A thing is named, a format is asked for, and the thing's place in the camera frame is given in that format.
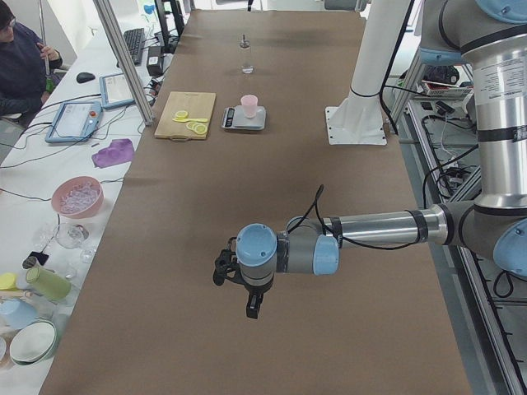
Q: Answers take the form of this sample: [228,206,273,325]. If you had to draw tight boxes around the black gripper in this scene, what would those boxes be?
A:
[244,279,273,319]

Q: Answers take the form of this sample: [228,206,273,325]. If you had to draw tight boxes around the clear glass sauce bottle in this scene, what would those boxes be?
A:
[239,34,254,74]

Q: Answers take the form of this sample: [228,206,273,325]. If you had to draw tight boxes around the pink plastic cup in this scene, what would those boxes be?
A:
[240,94,259,119]

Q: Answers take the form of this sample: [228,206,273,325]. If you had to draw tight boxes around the grey kitchen scale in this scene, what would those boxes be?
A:
[222,105,267,131]

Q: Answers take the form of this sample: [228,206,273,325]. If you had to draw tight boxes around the green cup lying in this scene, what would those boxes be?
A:
[26,267,72,301]

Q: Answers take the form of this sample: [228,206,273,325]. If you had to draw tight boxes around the yellow cup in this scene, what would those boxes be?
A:
[0,272,18,291]

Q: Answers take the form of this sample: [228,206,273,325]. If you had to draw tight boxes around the black power adapter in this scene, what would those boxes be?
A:
[147,46,164,77]

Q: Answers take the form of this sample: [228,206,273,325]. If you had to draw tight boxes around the wooden cutting board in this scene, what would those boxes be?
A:
[154,91,216,141]

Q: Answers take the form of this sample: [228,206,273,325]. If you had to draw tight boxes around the black keyboard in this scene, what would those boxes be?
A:
[123,28,145,65]

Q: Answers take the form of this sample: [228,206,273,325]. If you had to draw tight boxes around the yellow plastic knife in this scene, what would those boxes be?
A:
[172,118,209,123]

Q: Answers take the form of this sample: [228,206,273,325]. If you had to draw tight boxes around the blue teach pendant far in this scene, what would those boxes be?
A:
[99,73,135,109]

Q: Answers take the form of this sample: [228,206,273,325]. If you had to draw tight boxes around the blue teach pendant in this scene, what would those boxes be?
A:
[99,73,135,109]
[45,101,102,144]

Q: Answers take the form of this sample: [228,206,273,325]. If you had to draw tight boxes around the black computer mouse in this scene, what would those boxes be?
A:
[76,72,96,84]

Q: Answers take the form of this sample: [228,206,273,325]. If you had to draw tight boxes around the clear wine glass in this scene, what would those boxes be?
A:
[54,223,89,249]

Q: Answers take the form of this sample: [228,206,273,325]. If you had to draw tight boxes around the purple cloth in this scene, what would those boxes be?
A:
[91,138,135,169]

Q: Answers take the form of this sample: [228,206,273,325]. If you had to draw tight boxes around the pink bowl with ice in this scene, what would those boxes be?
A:
[51,176,104,219]

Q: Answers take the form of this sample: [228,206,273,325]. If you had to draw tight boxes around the blue teach pendant near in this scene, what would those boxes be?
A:
[45,101,102,144]

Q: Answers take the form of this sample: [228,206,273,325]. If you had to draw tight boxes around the green white bowl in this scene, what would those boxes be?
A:
[9,320,58,365]

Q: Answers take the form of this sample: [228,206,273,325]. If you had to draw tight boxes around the seated person in navy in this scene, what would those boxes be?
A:
[1,2,63,116]

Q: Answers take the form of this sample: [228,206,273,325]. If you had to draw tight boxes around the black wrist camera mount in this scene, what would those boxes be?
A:
[212,237,244,286]

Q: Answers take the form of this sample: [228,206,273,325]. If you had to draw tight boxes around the aluminium frame post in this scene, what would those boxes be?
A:
[93,0,154,126]

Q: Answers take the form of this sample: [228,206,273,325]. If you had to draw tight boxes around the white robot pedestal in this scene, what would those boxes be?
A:
[325,0,413,146]

